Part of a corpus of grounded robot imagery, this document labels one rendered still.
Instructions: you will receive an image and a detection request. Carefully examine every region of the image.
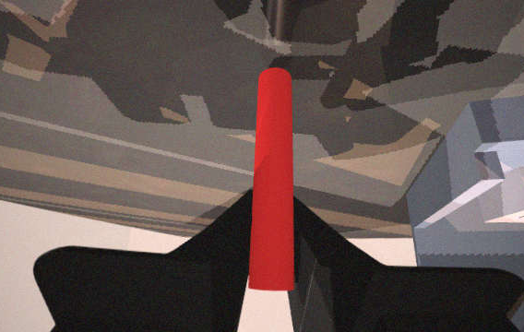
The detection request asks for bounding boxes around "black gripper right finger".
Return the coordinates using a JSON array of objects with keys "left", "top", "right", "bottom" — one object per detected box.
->
[{"left": 287, "top": 196, "right": 524, "bottom": 332}]

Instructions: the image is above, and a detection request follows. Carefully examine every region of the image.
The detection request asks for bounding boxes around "red peg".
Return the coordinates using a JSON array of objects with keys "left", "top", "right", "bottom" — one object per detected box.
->
[{"left": 248, "top": 67, "right": 294, "bottom": 291}]

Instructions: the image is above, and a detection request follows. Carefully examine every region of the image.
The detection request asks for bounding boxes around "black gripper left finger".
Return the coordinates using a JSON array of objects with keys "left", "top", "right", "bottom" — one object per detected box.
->
[{"left": 33, "top": 190, "right": 253, "bottom": 332}]

